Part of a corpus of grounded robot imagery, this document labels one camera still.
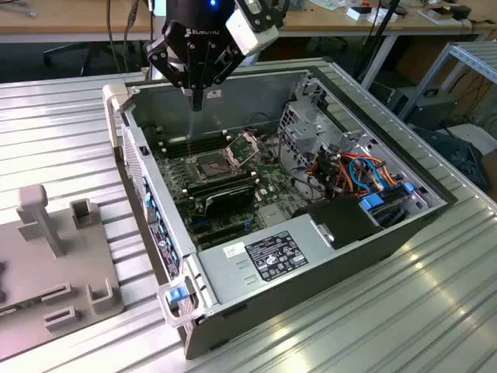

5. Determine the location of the silver metal drive cage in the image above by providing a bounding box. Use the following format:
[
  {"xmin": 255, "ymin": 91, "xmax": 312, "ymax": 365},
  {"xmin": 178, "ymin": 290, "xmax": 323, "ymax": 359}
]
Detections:
[{"xmin": 276, "ymin": 69, "xmax": 376, "ymax": 197}]

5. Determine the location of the long wooden desk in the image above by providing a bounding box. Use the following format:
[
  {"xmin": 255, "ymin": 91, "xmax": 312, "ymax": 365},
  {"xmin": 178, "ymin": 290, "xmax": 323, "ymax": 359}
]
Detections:
[{"xmin": 0, "ymin": 0, "xmax": 495, "ymax": 44}]

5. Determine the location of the black plastic shroud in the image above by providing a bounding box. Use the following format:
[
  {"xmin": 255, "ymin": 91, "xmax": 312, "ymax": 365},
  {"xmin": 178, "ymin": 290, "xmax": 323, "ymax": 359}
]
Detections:
[{"xmin": 291, "ymin": 195, "xmax": 384, "ymax": 250}]

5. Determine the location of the brown cardboard box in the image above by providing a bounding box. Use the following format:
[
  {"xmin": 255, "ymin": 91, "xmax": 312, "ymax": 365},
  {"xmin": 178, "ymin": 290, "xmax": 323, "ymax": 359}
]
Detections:
[{"xmin": 478, "ymin": 149, "xmax": 497, "ymax": 192}]

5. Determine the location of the green motherboard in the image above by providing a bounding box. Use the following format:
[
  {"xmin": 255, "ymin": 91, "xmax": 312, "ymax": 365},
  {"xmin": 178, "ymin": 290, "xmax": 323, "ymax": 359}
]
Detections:
[{"xmin": 149, "ymin": 126, "xmax": 311, "ymax": 253}]

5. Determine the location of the open grey PC case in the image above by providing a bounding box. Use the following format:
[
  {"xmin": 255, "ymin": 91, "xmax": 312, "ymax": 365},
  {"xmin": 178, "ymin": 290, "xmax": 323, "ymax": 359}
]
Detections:
[{"xmin": 101, "ymin": 64, "xmax": 460, "ymax": 361}]

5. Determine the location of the dark plastic bag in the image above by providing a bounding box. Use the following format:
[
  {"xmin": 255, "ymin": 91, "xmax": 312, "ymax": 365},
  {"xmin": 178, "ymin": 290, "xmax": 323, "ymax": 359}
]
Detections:
[{"xmin": 410, "ymin": 124, "xmax": 488, "ymax": 192}]

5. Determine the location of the green RAM stick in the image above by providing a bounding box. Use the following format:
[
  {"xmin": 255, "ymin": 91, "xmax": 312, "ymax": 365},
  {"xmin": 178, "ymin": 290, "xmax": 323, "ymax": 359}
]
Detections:
[{"xmin": 0, "ymin": 297, "xmax": 44, "ymax": 319}]

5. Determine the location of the small white box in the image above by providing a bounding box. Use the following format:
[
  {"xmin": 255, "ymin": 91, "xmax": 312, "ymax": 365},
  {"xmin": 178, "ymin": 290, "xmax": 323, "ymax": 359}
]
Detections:
[{"xmin": 345, "ymin": 5, "xmax": 385, "ymax": 25}]

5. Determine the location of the black graphics card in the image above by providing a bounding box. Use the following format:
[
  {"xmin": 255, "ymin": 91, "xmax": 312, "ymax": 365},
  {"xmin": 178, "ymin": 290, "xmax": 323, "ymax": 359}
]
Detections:
[{"xmin": 202, "ymin": 184, "xmax": 258, "ymax": 219}]

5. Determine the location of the silver chipset heatsink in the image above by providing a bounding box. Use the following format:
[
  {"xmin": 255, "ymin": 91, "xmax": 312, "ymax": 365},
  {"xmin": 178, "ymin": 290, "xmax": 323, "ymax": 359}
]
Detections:
[{"xmin": 257, "ymin": 204, "xmax": 291, "ymax": 229}]

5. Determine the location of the grey metal shelf frame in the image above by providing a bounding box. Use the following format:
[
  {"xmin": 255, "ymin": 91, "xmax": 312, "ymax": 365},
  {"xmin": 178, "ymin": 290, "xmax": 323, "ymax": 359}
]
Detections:
[{"xmin": 398, "ymin": 40, "xmax": 497, "ymax": 127}]

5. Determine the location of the silver power supply unit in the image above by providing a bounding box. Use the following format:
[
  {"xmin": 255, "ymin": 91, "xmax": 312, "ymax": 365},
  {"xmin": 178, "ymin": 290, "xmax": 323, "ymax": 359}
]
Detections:
[{"xmin": 195, "ymin": 214, "xmax": 339, "ymax": 309}]

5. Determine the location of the blue case latch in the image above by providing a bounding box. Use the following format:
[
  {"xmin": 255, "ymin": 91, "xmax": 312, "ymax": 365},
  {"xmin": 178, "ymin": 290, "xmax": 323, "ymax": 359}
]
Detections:
[{"xmin": 164, "ymin": 286, "xmax": 186, "ymax": 305}]

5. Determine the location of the grey parts rack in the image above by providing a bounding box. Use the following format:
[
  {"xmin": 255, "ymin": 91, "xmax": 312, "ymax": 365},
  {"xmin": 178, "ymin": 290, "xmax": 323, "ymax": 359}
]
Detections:
[{"xmin": 0, "ymin": 184, "xmax": 126, "ymax": 361}]

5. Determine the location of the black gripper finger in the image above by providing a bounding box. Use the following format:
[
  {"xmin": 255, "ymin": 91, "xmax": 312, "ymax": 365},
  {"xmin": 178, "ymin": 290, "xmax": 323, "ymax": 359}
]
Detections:
[
  {"xmin": 196, "ymin": 41, "xmax": 245, "ymax": 113},
  {"xmin": 142, "ymin": 37, "xmax": 200, "ymax": 113}
]

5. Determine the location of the CPU socket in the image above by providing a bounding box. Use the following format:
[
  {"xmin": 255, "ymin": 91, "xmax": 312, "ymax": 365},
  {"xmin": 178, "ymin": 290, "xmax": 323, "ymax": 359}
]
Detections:
[{"xmin": 186, "ymin": 149, "xmax": 240, "ymax": 183}]

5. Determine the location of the blue data wire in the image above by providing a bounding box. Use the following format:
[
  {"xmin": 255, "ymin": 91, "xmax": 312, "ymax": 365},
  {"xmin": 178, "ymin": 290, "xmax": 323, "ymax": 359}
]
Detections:
[{"xmin": 347, "ymin": 155, "xmax": 389, "ymax": 193}]

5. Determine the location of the black case with handle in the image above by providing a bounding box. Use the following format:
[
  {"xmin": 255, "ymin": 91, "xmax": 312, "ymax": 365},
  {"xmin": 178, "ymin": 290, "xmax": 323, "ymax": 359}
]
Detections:
[{"xmin": 387, "ymin": 85, "xmax": 460, "ymax": 131}]

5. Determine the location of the orange power wire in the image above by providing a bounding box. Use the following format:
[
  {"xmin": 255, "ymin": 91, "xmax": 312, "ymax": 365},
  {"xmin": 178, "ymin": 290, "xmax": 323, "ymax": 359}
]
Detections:
[{"xmin": 305, "ymin": 152, "xmax": 403, "ymax": 197}]

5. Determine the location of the black tripod stand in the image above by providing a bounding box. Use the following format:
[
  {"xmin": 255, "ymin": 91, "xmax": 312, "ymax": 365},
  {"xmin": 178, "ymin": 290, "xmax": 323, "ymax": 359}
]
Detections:
[{"xmin": 355, "ymin": 0, "xmax": 403, "ymax": 81}]

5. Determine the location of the brown cardboard tray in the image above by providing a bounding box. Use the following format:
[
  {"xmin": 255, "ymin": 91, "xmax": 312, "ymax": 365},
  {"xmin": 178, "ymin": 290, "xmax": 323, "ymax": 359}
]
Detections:
[{"xmin": 417, "ymin": 6, "xmax": 456, "ymax": 27}]

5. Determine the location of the blue disk carrier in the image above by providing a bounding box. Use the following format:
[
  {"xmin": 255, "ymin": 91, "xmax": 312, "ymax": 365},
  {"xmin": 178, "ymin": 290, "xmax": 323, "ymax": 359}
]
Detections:
[{"xmin": 359, "ymin": 195, "xmax": 386, "ymax": 214}]

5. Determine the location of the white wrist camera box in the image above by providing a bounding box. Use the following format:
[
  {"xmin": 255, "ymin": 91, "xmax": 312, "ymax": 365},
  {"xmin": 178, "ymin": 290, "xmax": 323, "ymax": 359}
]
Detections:
[{"xmin": 226, "ymin": 0, "xmax": 288, "ymax": 58}]

